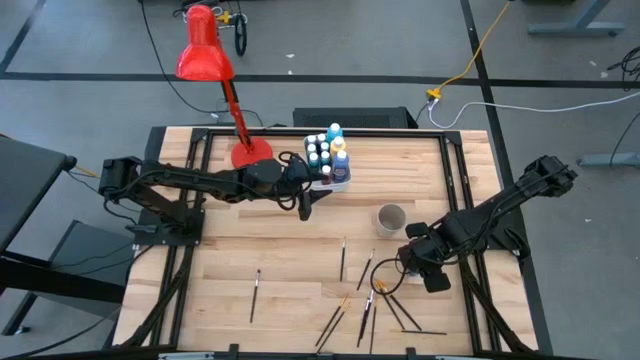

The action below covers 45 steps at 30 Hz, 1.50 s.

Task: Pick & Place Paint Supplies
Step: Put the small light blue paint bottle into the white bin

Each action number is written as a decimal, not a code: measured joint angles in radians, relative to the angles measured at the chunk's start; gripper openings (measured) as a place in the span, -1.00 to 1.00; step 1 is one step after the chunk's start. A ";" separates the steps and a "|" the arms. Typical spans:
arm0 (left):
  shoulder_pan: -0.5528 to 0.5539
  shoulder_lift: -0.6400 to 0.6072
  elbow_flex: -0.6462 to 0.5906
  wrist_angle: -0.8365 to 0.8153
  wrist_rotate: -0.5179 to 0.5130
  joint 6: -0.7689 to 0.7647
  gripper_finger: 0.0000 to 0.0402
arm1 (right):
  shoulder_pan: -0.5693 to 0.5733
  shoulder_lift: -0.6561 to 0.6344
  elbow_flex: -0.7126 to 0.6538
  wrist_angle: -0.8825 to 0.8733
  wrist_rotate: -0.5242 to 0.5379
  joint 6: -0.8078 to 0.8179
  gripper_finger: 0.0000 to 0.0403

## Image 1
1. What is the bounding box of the black paintbrush gold ferrule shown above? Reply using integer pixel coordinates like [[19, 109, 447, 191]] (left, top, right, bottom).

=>
[[316, 300, 353, 355], [313, 297, 350, 347]]

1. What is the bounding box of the white paper cup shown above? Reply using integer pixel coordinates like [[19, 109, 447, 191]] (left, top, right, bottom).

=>
[[375, 203, 408, 238]]

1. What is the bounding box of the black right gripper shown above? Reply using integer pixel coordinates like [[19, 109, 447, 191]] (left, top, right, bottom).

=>
[[398, 222, 452, 294]]

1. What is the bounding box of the yellow power cable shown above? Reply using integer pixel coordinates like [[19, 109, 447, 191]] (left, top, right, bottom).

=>
[[427, 0, 514, 99]]

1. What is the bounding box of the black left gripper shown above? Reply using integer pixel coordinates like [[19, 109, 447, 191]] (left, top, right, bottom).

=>
[[282, 158, 334, 222]]

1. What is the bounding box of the black cable bundle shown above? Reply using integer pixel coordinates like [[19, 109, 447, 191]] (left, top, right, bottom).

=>
[[607, 45, 640, 81]]

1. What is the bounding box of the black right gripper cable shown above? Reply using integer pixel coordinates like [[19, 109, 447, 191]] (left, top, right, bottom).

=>
[[368, 256, 404, 297]]

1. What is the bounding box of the black lamp cable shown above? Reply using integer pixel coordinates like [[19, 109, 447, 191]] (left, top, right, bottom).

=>
[[139, 0, 266, 129]]

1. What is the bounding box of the white plastic bin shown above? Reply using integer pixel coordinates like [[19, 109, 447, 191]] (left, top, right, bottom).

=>
[[303, 130, 353, 194]]

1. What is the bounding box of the large dark blue paint bottle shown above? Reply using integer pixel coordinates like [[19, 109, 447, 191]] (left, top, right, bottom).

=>
[[332, 149, 351, 184]]

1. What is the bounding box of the black paintbrush white ferrule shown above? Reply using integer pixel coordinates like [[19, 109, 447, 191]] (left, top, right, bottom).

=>
[[248, 268, 263, 325]]

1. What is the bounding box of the black side desk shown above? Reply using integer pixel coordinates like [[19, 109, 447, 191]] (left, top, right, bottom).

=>
[[0, 133, 136, 337]]

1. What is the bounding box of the silver ferrule paintbrush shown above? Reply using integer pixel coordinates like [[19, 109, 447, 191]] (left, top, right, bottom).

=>
[[361, 286, 376, 342], [356, 297, 372, 349]]

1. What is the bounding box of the white cable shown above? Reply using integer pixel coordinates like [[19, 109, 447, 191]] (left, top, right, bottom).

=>
[[427, 91, 640, 130]]

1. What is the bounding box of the thin brown paintbrush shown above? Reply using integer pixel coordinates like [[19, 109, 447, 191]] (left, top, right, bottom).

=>
[[368, 304, 378, 355]]

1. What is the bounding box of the red desk lamp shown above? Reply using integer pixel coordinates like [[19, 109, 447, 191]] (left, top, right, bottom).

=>
[[174, 3, 275, 177]]

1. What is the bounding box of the black computer case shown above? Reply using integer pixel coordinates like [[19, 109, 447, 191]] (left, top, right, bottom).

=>
[[292, 106, 419, 130]]

